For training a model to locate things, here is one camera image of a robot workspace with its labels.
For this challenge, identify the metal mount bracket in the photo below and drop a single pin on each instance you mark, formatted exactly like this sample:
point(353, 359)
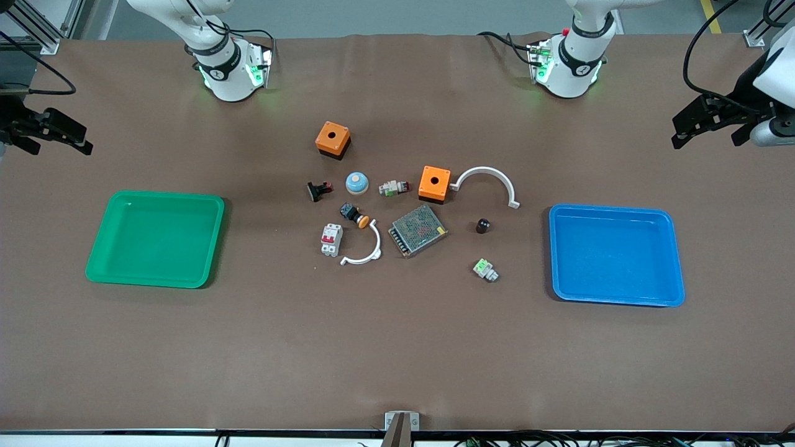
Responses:
point(401, 422)

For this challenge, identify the white green red switch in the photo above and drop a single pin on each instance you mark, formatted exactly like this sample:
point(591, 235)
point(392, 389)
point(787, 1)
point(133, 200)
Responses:
point(392, 187)

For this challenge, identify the black cylindrical capacitor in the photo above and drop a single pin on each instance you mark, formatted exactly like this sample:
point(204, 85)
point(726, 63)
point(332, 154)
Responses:
point(483, 226)

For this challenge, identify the metal mesh power supply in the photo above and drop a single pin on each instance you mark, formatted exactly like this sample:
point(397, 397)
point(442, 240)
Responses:
point(417, 231)

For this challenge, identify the small white curved bracket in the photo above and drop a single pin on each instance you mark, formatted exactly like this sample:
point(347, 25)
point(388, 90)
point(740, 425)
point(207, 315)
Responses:
point(377, 243)

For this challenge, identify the black red switch part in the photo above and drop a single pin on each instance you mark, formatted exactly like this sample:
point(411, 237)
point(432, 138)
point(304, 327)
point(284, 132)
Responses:
point(318, 191)

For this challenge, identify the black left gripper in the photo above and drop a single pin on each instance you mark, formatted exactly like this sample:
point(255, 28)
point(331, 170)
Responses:
point(740, 101)

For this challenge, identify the white red circuit breaker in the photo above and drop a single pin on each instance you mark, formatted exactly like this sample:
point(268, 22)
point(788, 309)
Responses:
point(331, 239)

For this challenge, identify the aluminium frame profile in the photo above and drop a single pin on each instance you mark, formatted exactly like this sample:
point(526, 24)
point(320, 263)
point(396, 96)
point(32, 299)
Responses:
point(761, 28)
point(37, 34)

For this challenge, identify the large white curved bracket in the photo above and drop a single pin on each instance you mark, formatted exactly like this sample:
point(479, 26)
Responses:
point(484, 169)

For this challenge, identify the blue plastic tray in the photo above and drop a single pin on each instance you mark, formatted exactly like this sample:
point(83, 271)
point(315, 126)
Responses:
point(615, 257)

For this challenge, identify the blue dome push button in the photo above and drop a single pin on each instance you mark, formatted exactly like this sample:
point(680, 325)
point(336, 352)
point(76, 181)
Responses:
point(357, 184)

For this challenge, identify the green plastic tray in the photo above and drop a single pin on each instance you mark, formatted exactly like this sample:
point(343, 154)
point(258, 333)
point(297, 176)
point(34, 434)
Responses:
point(155, 242)

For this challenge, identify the black orange push button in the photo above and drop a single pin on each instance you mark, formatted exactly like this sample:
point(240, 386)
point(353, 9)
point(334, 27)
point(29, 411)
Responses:
point(352, 214)

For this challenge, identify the orange button box left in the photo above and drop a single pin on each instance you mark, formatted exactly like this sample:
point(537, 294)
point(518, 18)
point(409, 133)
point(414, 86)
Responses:
point(325, 143)

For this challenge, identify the orange button box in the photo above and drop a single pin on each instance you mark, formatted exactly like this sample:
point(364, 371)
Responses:
point(427, 186)
point(325, 143)

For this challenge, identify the green white contact block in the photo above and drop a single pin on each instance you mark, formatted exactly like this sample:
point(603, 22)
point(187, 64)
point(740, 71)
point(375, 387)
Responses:
point(485, 270)

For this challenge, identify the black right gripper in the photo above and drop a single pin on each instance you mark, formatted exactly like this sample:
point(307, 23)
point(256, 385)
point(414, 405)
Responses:
point(11, 116)

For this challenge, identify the table cover mat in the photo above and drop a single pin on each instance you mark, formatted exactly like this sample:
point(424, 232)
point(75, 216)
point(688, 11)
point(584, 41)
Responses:
point(397, 347)

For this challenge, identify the orange button box right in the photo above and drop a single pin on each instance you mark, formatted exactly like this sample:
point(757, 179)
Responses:
point(427, 186)

